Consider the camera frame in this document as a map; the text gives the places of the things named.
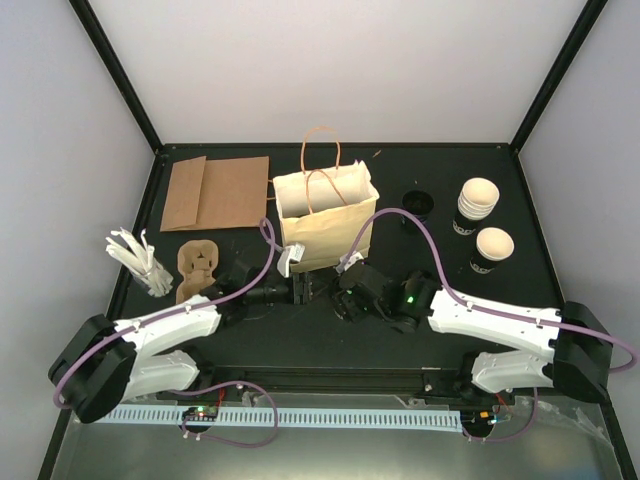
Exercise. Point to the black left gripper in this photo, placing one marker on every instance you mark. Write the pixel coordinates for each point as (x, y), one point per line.
(304, 296)

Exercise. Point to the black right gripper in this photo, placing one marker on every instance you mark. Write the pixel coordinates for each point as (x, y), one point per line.
(347, 309)

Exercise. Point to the cream paper bag with handles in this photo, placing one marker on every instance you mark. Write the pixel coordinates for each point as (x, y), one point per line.
(325, 209)

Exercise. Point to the stack of white paper cups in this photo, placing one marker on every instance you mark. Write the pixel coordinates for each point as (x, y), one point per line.
(476, 201)

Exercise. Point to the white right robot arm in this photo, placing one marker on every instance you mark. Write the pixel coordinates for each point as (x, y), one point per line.
(548, 348)

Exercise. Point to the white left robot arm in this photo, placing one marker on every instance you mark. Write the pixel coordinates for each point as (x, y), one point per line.
(108, 362)

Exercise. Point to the black coffee cup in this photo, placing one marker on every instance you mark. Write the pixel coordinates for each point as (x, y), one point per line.
(419, 204)

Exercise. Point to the flat brown paper bag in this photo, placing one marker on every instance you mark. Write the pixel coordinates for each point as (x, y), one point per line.
(183, 195)

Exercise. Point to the white stirrers in holder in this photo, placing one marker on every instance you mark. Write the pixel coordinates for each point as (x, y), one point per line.
(137, 255)

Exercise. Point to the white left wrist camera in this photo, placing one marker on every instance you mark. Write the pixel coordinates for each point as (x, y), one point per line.
(290, 254)

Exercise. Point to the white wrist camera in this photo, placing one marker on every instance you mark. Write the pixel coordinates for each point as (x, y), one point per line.
(347, 261)
(290, 254)

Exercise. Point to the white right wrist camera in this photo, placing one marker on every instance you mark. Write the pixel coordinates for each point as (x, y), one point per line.
(347, 261)

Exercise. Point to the brown paper bag with handles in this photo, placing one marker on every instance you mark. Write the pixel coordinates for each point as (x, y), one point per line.
(233, 193)

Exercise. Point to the white slotted cable duct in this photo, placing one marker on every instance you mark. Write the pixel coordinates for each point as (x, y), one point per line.
(260, 417)

